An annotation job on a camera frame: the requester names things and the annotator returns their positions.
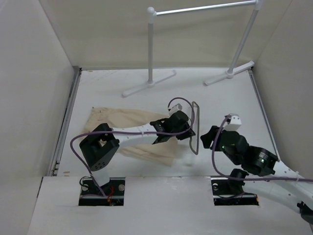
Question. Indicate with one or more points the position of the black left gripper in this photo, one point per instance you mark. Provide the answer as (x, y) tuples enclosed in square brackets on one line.
[(184, 136)]

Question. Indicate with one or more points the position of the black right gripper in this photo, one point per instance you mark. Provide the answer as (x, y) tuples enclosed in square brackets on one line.
[(206, 138)]

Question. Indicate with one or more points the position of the beige cargo trousers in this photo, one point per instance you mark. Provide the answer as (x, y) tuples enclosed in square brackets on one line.
[(163, 153)]

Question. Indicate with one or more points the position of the grey clothes hanger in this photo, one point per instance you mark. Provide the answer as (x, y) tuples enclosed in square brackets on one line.
[(194, 141)]

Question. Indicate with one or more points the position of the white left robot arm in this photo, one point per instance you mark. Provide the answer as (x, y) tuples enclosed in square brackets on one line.
[(99, 146)]

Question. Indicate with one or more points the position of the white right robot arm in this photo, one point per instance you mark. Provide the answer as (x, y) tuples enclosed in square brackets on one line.
[(261, 170)]

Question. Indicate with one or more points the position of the white clothes rack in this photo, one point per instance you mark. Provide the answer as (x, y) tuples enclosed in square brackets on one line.
[(228, 74)]

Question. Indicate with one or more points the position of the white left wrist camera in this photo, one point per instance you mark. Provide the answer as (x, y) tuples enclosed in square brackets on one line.
[(175, 108)]

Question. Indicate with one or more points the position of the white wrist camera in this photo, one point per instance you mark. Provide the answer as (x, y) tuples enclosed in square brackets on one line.
[(233, 122), (175, 108)]

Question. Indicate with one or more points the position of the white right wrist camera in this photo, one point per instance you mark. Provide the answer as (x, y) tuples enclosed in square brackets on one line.
[(233, 122)]

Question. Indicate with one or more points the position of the right metal table rail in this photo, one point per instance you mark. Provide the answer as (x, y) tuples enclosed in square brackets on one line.
[(252, 78)]

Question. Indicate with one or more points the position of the metal table rail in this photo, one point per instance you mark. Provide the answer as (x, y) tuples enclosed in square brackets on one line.
[(57, 152), (252, 78)]

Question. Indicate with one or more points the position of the left metal table rail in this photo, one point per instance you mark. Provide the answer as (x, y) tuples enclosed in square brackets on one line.
[(57, 152)]

